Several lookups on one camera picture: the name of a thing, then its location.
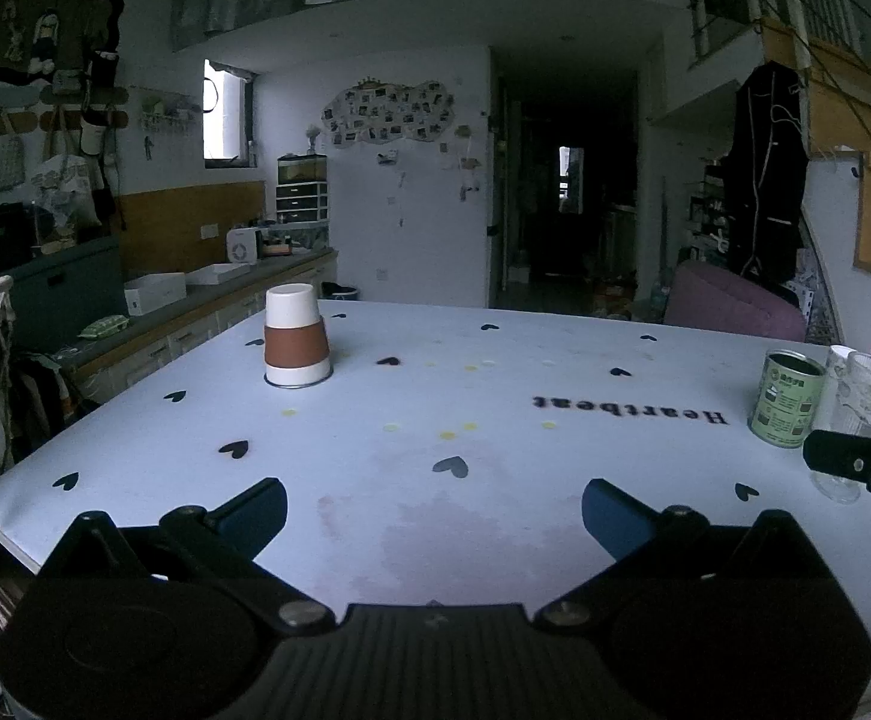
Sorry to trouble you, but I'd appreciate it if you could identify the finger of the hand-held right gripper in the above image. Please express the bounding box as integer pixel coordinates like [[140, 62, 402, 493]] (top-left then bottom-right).
[[803, 428, 871, 521]]

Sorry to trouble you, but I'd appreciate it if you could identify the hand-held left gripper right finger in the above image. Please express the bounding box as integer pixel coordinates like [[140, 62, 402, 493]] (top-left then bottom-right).
[[533, 477, 839, 631]]

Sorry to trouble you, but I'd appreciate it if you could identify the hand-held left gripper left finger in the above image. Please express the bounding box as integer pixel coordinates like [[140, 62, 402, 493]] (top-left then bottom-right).
[[38, 476, 336, 635]]

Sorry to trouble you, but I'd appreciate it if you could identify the white cup with brown sleeve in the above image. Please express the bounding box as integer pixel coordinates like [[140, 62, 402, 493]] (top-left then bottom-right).
[[263, 283, 334, 389]]

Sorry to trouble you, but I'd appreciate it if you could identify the clear glass cup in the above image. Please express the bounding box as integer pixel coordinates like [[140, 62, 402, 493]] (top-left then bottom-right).
[[809, 352, 871, 504]]

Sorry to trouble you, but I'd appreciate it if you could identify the green tin can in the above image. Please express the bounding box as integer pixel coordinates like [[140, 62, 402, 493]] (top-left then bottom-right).
[[748, 349, 827, 450]]

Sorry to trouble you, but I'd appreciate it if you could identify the pink armchair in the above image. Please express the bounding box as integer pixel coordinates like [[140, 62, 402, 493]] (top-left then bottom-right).
[[663, 260, 809, 344]]

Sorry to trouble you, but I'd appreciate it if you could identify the long counter cabinet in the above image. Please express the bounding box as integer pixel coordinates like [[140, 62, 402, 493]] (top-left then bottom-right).
[[61, 246, 340, 407]]

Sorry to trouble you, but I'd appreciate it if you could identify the green patterned pouch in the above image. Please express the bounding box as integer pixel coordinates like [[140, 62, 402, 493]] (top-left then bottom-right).
[[77, 314, 132, 338]]

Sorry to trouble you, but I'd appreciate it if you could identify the white cardboard box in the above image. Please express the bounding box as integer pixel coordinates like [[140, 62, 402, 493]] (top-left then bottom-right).
[[124, 272, 188, 317]]

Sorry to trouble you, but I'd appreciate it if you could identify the small white appliance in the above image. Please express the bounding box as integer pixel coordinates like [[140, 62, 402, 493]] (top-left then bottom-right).
[[226, 228, 260, 266]]

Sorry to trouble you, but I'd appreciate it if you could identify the teal storage cabinet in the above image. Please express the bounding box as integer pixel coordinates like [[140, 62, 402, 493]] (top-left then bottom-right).
[[7, 235, 127, 352]]

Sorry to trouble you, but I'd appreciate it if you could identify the black hanging coat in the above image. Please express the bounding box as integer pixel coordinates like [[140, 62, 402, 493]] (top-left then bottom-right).
[[723, 60, 812, 284]]

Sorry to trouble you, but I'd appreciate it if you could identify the small drawer organizer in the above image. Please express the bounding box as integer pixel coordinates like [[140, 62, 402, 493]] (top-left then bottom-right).
[[275, 154, 330, 225]]

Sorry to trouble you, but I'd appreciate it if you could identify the window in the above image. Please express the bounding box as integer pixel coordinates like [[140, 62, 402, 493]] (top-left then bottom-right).
[[203, 58, 257, 169]]

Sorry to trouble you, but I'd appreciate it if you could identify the cloud-shaped photo board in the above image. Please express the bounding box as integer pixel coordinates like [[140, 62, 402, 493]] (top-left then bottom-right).
[[320, 78, 456, 149]]

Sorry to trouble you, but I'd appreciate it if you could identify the dark framed wall picture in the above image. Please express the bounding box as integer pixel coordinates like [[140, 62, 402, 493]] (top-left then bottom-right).
[[0, 0, 125, 92]]

